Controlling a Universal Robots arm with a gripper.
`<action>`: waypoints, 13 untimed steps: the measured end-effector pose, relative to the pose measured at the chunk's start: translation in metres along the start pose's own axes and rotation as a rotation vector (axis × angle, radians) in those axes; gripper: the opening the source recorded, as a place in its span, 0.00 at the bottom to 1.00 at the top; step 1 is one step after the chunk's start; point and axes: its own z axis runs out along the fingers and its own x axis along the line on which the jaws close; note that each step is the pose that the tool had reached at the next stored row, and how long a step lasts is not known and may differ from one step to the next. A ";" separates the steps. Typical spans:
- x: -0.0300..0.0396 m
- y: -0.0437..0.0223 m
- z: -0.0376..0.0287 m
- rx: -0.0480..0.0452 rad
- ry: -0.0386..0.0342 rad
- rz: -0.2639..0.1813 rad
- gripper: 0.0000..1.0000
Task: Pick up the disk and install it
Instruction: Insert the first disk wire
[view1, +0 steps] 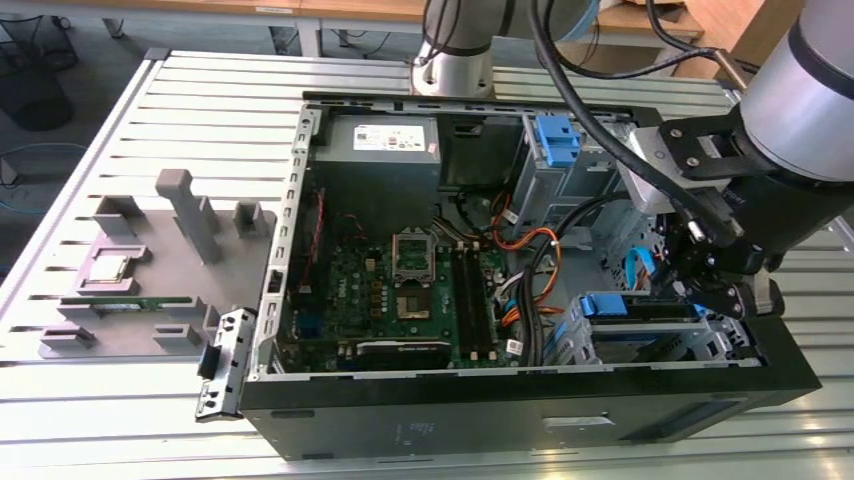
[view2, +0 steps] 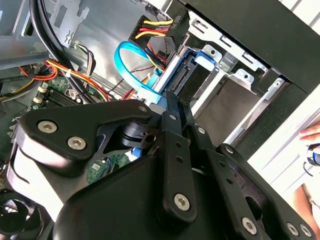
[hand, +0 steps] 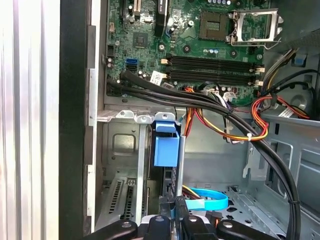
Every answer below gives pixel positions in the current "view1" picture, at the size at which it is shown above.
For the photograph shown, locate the grey parts rack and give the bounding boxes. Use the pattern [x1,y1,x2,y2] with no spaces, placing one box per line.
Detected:
[36,168,279,360]

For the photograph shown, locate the black graphics card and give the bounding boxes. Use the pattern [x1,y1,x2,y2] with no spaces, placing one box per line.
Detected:
[339,339,453,371]

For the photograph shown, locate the green RAM stick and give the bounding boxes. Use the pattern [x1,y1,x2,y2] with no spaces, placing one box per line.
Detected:
[59,296,194,314]

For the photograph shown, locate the orange wire bundle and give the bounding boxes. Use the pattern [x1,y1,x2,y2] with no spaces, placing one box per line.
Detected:
[491,199,567,334]

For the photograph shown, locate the metal socket cover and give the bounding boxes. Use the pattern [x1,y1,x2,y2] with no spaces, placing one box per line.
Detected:
[391,232,441,284]

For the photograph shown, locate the silver CPU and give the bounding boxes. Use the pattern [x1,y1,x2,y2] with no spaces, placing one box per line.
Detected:
[90,254,132,284]

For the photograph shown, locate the blue data wire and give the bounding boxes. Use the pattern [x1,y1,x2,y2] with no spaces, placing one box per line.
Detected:
[626,247,660,296]

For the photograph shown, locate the thin red wire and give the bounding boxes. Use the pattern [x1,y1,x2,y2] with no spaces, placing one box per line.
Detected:
[297,187,329,296]

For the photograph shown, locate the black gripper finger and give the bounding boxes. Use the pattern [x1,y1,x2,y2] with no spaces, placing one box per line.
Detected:
[693,272,786,320]
[650,249,709,301]

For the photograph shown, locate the grey power supply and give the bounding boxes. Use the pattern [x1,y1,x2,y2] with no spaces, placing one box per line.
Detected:
[307,113,446,226]

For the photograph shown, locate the wooden cabinet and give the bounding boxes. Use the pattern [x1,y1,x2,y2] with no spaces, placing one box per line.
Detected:
[713,0,809,86]

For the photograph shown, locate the wooden desk white frame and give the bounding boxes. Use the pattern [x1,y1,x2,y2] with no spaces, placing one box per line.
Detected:
[586,0,708,77]

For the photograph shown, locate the green motherboard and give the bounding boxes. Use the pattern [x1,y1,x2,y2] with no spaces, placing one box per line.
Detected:
[277,239,502,374]

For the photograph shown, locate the black open PC case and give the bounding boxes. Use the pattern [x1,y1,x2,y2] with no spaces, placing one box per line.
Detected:
[237,89,822,461]

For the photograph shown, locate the black cable bundle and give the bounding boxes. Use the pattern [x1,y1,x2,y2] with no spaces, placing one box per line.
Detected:
[523,192,633,366]

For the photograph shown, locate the yellow black power wires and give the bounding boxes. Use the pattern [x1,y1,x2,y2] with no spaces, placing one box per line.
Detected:
[430,214,486,244]

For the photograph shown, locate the long wooden desk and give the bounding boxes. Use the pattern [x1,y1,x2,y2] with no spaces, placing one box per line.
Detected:
[83,0,429,57]

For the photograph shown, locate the metal drive cage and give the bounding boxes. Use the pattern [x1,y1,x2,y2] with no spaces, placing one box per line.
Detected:
[513,113,660,236]

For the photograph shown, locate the hard disk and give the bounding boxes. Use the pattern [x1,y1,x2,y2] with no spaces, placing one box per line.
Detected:
[543,293,713,364]

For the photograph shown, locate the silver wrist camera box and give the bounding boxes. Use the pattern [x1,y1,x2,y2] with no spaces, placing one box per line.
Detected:
[617,127,689,214]

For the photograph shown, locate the black mesh bin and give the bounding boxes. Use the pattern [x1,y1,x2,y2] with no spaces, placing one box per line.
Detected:
[0,13,80,132]

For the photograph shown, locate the metal expansion card retainer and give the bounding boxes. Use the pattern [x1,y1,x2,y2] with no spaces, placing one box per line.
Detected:
[194,307,261,421]

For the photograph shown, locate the metal disk bay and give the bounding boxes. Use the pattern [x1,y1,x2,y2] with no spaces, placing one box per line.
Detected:
[566,289,760,369]

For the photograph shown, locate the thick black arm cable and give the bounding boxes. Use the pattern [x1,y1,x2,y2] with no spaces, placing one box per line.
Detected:
[530,0,746,239]

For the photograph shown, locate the RAM slot white clips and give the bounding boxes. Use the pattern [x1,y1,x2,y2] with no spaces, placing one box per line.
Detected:
[473,242,497,359]
[455,242,479,359]

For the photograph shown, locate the CPU socket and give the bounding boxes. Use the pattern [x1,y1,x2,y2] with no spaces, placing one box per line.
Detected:
[393,285,435,322]

